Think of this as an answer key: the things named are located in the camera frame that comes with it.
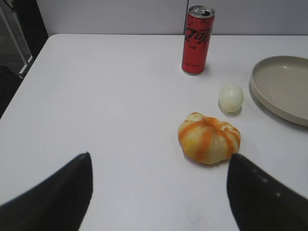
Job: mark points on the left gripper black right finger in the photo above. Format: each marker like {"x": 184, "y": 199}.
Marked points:
{"x": 261, "y": 203}

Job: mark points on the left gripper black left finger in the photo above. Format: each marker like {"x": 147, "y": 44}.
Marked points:
{"x": 59, "y": 203}

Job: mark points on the orange striped croissant bun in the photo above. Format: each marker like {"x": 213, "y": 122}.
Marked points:
{"x": 208, "y": 140}

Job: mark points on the beige ceramic plate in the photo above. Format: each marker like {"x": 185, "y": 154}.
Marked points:
{"x": 280, "y": 84}

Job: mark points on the red cola can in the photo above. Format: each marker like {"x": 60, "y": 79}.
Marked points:
{"x": 198, "y": 29}

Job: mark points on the dark cabinet with white frame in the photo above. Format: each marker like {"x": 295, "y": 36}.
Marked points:
{"x": 22, "y": 36}

